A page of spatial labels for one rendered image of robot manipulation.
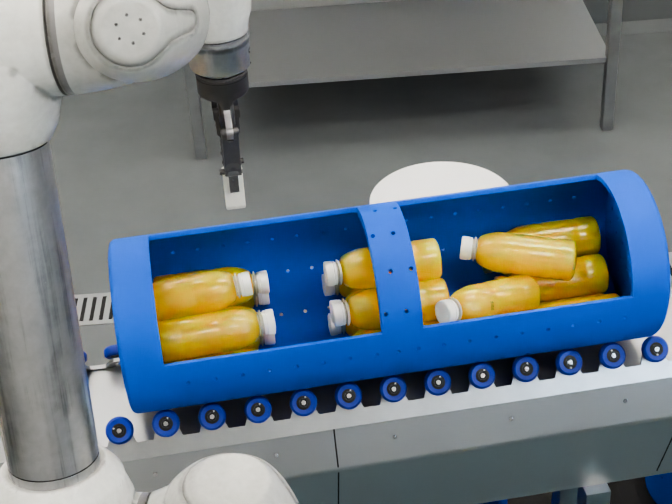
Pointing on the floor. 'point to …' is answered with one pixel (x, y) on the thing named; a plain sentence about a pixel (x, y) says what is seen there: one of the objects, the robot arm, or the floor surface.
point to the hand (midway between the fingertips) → (233, 187)
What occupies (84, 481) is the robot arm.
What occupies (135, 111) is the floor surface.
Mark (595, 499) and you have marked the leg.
